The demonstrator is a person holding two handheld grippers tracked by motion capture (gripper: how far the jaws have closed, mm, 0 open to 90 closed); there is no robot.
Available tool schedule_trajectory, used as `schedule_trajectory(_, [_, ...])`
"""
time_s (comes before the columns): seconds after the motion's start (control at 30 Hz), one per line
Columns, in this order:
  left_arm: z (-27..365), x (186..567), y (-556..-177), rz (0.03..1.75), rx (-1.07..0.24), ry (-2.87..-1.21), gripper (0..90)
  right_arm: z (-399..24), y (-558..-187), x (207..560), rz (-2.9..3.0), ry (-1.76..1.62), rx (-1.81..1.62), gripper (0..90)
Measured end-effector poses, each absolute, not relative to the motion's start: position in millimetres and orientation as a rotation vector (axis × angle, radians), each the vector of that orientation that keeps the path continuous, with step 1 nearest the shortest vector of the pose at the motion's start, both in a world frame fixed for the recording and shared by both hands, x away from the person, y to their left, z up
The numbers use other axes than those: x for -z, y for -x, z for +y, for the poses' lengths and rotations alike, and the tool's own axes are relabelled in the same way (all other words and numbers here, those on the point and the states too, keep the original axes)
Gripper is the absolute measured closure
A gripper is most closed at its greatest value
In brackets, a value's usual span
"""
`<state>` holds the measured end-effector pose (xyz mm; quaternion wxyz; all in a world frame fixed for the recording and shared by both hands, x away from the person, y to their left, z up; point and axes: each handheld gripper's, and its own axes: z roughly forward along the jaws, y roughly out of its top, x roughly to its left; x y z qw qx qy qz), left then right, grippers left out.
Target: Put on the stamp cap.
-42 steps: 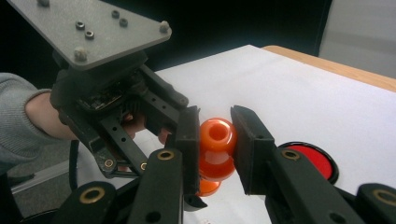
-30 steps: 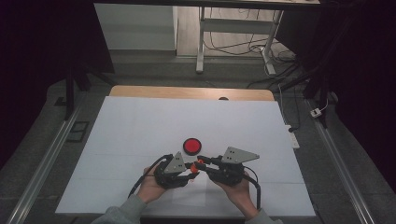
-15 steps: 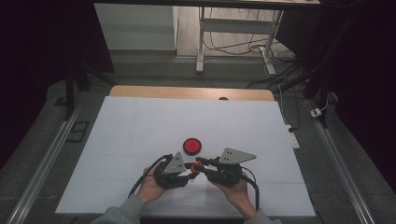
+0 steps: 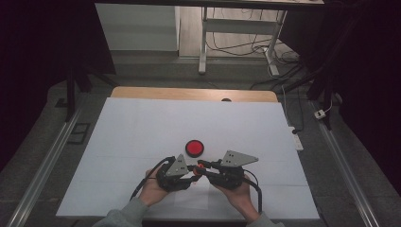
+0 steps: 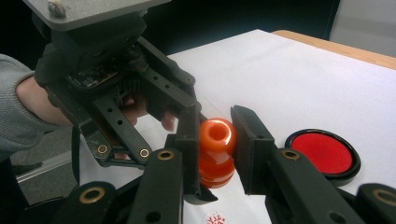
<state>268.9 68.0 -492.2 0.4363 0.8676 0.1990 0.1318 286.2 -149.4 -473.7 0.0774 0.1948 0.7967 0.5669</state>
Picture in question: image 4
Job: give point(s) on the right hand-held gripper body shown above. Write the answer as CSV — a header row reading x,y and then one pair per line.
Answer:
x,y
233,170

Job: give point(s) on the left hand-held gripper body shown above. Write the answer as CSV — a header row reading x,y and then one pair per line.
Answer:
x,y
176,170

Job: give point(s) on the orange stamp cap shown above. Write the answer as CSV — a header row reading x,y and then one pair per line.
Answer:
x,y
196,172

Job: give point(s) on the orange stamp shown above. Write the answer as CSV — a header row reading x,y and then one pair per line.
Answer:
x,y
200,165

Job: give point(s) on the round red ink pad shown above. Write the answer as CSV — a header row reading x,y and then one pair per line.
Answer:
x,y
194,148

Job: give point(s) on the person's right hand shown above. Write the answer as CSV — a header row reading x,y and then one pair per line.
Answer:
x,y
238,195

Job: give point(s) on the person's left hand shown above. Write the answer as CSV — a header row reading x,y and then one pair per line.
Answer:
x,y
153,190

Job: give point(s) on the white power strip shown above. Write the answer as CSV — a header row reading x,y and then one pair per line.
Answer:
x,y
296,138

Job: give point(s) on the wooden table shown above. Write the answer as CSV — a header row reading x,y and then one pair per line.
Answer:
x,y
189,94

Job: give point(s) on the white plug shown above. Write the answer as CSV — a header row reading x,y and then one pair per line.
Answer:
x,y
320,114

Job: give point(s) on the black floor outlet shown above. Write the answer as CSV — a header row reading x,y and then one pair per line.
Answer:
x,y
79,133

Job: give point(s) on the black stand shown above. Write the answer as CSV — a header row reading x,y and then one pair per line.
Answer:
x,y
74,91

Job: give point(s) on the pale grey panel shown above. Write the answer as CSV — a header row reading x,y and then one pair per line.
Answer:
x,y
138,26

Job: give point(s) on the aluminium floor rail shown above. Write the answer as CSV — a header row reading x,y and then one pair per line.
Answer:
x,y
345,170
44,170

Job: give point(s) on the white desk frame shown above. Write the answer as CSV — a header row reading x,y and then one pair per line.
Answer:
x,y
239,26

